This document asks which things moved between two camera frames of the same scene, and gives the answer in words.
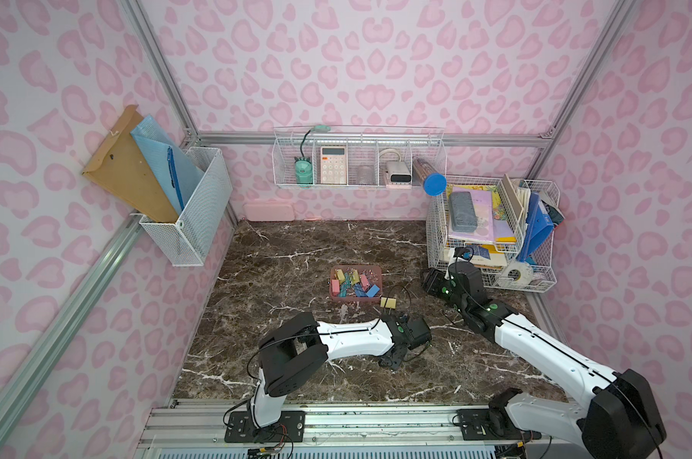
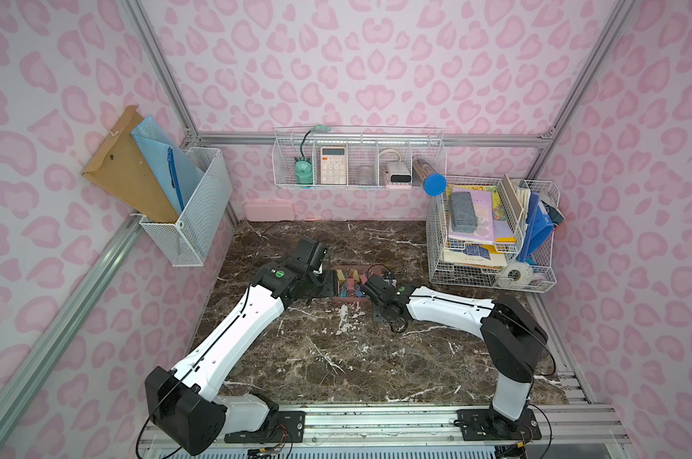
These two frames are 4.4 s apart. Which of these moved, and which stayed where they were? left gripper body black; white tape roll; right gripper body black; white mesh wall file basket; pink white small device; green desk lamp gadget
Moved: right gripper body black; left gripper body black
Stayed: white mesh wall file basket; white tape roll; pink white small device; green desk lamp gadget
